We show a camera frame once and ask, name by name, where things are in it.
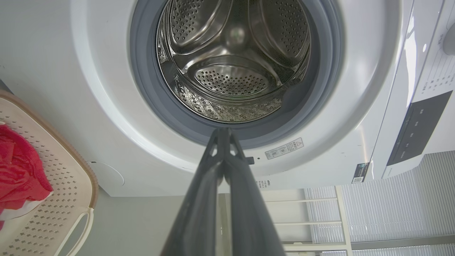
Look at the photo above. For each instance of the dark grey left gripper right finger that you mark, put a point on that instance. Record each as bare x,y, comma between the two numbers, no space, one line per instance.
249,220

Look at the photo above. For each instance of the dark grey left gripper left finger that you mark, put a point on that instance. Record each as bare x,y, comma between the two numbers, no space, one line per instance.
195,220

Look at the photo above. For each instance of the red garment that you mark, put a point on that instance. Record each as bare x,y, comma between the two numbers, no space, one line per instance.
21,170

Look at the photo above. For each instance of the dark label sticker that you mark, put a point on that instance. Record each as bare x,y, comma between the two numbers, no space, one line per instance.
360,172

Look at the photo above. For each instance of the cream perforated laundry basket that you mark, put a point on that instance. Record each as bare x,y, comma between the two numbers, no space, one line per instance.
60,199

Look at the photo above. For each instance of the stainless steel washing machine drum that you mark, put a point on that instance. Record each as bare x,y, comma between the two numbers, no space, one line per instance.
231,78

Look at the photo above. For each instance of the black appliance control panel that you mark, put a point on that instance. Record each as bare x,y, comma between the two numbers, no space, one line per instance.
416,131

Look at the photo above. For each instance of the small printed text label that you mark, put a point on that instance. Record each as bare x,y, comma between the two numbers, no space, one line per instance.
264,184

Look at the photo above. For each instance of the black door latch slot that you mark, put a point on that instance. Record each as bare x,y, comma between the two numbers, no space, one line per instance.
250,160

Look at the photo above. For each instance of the grey warning label sticker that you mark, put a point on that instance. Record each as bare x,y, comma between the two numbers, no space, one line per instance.
284,148

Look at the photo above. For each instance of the round white filter cover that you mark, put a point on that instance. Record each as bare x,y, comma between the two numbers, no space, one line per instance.
106,174

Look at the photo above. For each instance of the grey rubber door gasket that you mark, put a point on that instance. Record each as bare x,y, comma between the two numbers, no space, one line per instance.
160,106

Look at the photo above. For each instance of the white window blinds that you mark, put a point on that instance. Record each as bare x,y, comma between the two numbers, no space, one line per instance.
391,206

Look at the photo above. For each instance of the white front-load washing machine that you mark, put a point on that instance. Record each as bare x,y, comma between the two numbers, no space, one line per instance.
106,106

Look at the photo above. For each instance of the white metal frame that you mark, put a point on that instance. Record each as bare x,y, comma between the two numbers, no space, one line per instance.
341,213

